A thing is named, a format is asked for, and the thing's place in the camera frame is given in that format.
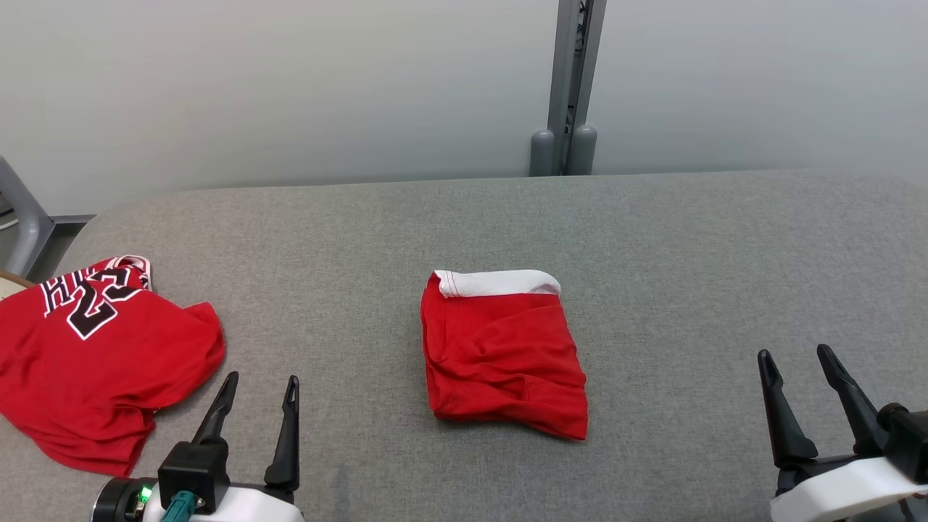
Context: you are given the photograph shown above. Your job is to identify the grey metal partition post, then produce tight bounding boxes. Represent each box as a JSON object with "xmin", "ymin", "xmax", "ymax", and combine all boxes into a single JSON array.
[{"xmin": 529, "ymin": 0, "xmax": 608, "ymax": 178}]

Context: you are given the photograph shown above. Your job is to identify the red shorts with white stripes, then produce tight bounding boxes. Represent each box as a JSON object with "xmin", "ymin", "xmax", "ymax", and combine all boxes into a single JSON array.
[{"xmin": 420, "ymin": 269, "xmax": 589, "ymax": 442}]

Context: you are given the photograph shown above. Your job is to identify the teal left cable connector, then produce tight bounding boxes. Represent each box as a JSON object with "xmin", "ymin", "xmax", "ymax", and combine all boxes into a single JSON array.
[{"xmin": 161, "ymin": 490, "xmax": 198, "ymax": 522}]

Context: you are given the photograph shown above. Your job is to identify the beige wooden board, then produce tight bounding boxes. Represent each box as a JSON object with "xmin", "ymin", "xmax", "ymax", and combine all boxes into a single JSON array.
[{"xmin": 0, "ymin": 270, "xmax": 35, "ymax": 302}]

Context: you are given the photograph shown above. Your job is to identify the red Bulls 23 jersey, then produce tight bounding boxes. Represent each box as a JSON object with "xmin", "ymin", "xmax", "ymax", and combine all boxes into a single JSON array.
[{"xmin": 0, "ymin": 254, "xmax": 226, "ymax": 478}]

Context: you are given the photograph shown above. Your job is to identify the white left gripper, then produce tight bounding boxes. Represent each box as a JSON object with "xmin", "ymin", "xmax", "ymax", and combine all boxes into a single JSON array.
[{"xmin": 141, "ymin": 370, "xmax": 306, "ymax": 522}]

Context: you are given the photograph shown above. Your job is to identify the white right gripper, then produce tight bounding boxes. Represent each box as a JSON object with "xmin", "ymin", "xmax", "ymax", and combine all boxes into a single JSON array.
[{"xmin": 757, "ymin": 343, "xmax": 928, "ymax": 522}]

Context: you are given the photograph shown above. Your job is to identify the grey metal frame leg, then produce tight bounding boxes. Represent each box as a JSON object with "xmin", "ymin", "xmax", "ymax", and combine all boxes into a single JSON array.
[{"xmin": 0, "ymin": 156, "xmax": 56, "ymax": 280}]

